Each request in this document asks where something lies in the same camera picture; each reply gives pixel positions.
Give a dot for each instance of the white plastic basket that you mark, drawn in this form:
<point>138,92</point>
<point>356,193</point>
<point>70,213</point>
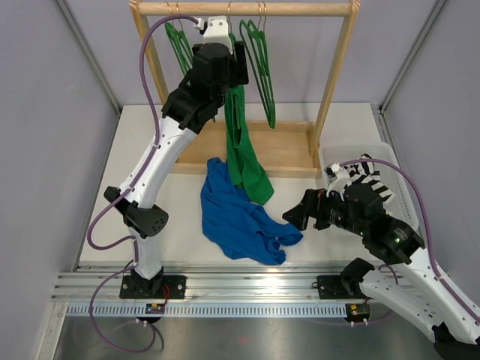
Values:
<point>401,206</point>

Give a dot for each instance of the wooden clothes rack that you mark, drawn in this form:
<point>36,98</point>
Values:
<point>291,149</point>

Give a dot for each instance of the white slotted cable duct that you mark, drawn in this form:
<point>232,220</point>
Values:
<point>208,310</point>

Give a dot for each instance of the blue tank top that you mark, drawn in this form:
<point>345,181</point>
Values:
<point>239,227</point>

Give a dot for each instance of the aluminium mounting rail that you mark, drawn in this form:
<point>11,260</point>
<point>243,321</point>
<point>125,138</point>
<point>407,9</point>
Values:
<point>239,283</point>

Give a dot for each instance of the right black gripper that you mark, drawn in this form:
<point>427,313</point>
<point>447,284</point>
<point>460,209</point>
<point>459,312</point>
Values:
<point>316,202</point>

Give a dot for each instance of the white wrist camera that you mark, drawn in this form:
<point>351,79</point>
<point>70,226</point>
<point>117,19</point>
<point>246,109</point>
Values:
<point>215,29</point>
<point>338,180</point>

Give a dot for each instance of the green tank top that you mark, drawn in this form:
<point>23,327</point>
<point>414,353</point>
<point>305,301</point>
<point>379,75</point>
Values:
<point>244,168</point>

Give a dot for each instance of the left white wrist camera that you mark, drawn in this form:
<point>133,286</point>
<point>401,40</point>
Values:
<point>215,29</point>

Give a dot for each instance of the black white striped tank top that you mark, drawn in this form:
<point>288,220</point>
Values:
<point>366,174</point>

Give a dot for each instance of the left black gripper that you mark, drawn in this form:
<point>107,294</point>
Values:
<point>237,71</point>

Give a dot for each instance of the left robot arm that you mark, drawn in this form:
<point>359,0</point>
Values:
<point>216,68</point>

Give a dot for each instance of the green hanger of striped top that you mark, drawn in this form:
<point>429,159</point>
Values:
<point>171,32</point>

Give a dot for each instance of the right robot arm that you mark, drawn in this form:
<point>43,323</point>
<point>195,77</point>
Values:
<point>438,314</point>

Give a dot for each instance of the green hanger of blue top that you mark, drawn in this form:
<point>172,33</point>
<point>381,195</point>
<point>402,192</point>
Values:
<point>184,51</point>

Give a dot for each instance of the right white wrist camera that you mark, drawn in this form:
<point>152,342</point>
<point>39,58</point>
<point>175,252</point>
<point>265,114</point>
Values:
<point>338,180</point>

